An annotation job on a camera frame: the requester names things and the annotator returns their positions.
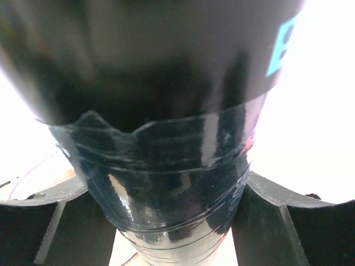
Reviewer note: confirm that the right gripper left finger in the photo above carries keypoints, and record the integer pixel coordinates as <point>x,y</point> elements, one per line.
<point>62,225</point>

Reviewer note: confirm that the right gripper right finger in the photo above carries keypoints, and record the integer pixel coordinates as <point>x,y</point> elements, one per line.
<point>276,226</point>

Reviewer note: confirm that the black shuttlecock tube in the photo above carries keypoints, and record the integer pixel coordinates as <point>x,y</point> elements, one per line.
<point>154,103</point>

